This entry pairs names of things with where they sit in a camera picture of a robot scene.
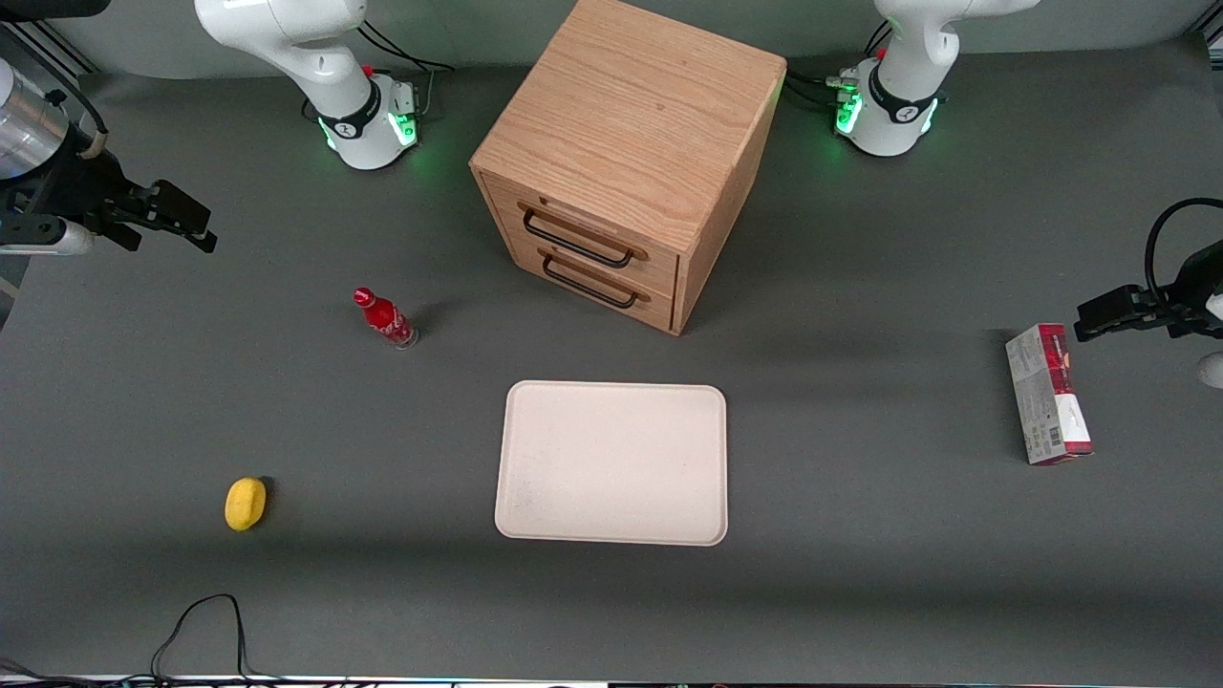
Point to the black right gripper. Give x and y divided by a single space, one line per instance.
78 185

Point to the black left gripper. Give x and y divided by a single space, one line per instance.
1195 281

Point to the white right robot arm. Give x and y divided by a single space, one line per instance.
325 67

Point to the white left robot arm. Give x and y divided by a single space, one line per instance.
903 86

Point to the oak wooden drawer cabinet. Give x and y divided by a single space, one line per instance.
631 124

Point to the red and grey carton box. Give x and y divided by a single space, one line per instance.
1048 392

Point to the red soda bottle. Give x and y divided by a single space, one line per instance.
387 320

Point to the yellow lemon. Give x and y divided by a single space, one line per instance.
245 504

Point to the cream plastic tray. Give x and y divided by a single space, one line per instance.
611 463

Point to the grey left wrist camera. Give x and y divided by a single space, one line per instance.
1213 370

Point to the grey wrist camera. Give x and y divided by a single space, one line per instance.
48 239
1213 370

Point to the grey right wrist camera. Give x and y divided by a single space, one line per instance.
48 239

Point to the aluminium frame rail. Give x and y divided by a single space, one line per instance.
48 48

